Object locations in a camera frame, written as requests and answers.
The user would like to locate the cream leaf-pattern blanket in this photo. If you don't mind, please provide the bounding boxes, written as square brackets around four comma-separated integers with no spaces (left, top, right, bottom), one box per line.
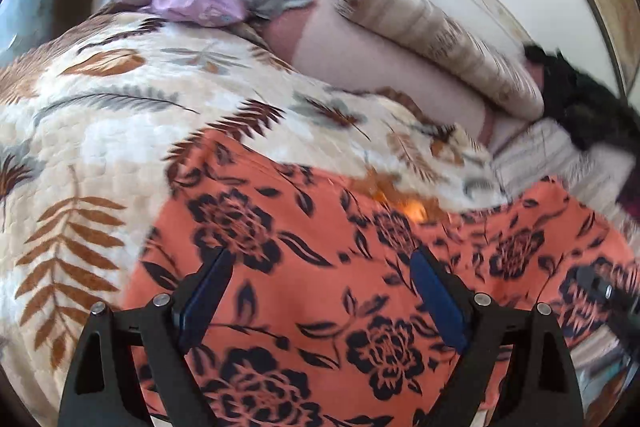
[1,13,504,426]

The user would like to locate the pink quilted bed sheet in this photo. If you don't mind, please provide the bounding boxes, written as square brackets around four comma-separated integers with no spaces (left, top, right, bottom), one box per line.
[262,0,528,153]

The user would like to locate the orange black floral garment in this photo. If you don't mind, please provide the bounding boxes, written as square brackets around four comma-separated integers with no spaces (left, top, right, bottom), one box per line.
[125,131,639,426]

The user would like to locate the striped floral side pillow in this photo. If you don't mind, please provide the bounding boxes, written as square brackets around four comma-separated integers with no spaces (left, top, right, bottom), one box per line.
[494,119,639,249]

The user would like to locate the black garment pile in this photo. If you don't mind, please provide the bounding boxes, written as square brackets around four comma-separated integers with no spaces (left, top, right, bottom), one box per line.
[524,43,639,160]

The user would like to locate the lilac floral cloth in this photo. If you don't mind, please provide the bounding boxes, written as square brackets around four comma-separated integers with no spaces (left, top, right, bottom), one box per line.
[112,0,248,28]

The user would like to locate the striped floral long pillow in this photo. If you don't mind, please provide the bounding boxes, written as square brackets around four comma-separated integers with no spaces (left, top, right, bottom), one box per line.
[335,0,544,121]

